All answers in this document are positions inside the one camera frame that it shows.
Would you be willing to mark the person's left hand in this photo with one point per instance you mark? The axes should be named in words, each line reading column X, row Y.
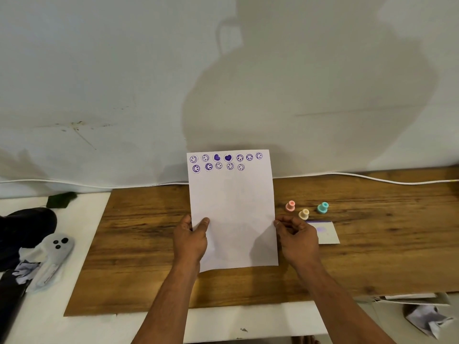
column 188, row 247

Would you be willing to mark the person's right hand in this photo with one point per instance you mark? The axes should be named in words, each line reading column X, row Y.
column 299, row 245

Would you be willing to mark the person's right thumb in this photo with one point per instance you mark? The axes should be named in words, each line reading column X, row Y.
column 280, row 224

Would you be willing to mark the person's left thumb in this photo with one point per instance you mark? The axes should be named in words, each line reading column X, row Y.
column 202, row 225

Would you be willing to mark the white paper sheet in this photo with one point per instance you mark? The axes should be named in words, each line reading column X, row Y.
column 233, row 207

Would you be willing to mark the person's right forearm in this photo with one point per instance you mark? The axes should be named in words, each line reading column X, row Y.
column 331, row 306

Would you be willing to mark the person's left forearm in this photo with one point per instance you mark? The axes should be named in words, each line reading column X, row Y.
column 168, row 304

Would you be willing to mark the pink plastic stamp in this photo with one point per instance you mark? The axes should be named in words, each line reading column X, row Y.
column 290, row 206

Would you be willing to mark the cream plastic stamp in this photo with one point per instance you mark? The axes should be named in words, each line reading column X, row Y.
column 304, row 214

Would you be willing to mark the teal plastic stamp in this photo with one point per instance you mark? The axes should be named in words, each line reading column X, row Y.
column 323, row 208

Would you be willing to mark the white ink pad, purple stain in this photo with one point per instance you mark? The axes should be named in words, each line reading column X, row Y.
column 328, row 233

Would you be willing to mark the brown wooden board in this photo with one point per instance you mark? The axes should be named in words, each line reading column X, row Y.
column 136, row 247

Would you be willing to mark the dark green cloth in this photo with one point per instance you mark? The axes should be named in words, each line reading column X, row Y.
column 61, row 199

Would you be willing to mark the white cardboard box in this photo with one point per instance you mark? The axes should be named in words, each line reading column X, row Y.
column 412, row 298

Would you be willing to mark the large crumpled white paper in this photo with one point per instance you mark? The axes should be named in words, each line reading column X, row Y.
column 426, row 318

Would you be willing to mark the black bag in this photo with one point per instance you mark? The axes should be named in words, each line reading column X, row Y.
column 25, row 229

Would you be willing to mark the small crumpled white paper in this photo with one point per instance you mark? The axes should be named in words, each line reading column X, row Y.
column 24, row 271

